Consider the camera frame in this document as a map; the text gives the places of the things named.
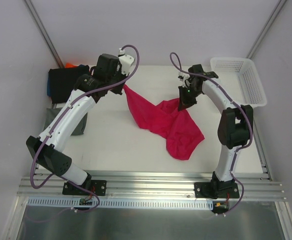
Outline right aluminium corner post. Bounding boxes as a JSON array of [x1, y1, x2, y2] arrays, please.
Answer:
[[246, 0, 289, 59]]

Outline aluminium mounting rail frame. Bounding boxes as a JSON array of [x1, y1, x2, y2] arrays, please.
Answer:
[[17, 136, 287, 201]]

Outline left aluminium corner post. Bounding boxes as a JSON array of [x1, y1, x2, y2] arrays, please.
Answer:
[[22, 0, 65, 68]]

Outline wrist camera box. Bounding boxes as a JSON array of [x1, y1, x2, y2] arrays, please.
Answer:
[[188, 64, 204, 77], [93, 53, 120, 78]]

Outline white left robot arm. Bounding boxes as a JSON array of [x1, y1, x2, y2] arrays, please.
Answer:
[[26, 71, 131, 194]]

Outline white slotted cable duct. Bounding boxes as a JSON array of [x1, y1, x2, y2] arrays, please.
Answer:
[[27, 197, 213, 211]]

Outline grey folded t shirt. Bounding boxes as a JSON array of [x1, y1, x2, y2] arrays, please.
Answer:
[[42, 108, 88, 136]]

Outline aluminium corner post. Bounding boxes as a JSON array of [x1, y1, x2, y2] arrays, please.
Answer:
[[22, 0, 65, 68], [246, 0, 289, 59]]

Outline orange folded t shirt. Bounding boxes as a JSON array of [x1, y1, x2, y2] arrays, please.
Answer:
[[64, 62, 78, 69]]

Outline blue folded t shirt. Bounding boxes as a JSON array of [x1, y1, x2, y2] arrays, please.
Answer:
[[46, 77, 51, 97]]

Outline white plastic basket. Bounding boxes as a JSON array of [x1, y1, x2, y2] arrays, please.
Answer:
[[210, 57, 267, 108]]

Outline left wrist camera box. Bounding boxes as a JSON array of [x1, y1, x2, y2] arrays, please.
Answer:
[[93, 53, 120, 78]]

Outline black folded t shirt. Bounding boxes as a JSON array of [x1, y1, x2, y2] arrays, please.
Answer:
[[48, 65, 90, 104]]

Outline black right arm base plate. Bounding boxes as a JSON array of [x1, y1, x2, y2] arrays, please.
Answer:
[[194, 181, 240, 200]]

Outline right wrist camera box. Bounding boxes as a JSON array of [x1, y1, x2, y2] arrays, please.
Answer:
[[188, 64, 204, 77]]

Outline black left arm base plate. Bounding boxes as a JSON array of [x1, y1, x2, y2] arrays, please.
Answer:
[[62, 179, 108, 196]]

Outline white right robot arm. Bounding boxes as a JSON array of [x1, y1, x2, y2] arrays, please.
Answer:
[[178, 64, 254, 199]]

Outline pink t shirt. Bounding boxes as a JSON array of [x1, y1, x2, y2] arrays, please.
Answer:
[[124, 86, 205, 161]]

